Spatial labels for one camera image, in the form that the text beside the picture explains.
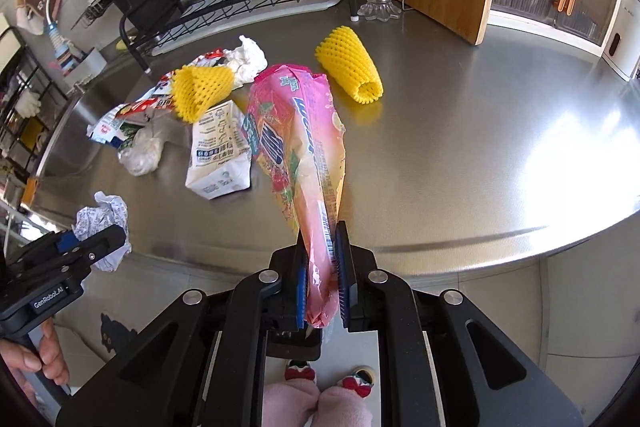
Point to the white milk carton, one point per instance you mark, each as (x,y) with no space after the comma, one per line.
(215,157)

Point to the faucet filter attachment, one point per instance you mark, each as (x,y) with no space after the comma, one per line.
(62,47)

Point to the white tissue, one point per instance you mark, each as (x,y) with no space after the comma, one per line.
(250,54)

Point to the red bow slipper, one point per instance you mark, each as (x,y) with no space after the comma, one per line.
(300,372)
(357,384)

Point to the person's left hand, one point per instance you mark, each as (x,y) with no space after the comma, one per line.
(52,352)

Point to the pink snack bag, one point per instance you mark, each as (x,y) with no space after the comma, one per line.
(290,132)

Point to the white packet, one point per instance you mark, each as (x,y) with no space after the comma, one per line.
(105,124)

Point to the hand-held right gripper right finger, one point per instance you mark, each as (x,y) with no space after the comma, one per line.
(342,279)

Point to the white toothbrush holder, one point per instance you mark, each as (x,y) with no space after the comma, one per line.
(90,64)

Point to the person's left leg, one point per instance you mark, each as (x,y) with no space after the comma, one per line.
(290,407)

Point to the yellow foam fruit net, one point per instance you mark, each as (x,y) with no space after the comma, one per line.
(197,92)
(350,62)

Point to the printed paper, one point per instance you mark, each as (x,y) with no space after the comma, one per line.
(100,209)

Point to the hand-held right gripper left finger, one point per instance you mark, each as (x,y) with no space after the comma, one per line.
(300,279)

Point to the clear plastic bag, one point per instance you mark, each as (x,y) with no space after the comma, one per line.
(142,152)

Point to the red snack wrapper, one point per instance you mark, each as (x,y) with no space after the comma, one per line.
(145,99)

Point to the white mat with cat print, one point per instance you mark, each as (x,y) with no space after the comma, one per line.
(115,332)

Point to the yellow sponge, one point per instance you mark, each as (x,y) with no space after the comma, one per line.
(122,45)

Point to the white gloves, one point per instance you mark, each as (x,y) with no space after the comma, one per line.
(27,103)

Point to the person's leg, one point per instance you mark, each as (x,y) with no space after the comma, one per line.
(290,407)
(345,412)

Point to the person's right leg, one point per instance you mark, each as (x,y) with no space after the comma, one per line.
(345,412)

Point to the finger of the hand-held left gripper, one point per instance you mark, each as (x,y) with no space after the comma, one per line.
(102,244)
(66,242)

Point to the steel sink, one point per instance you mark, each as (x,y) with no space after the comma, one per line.
(75,142)

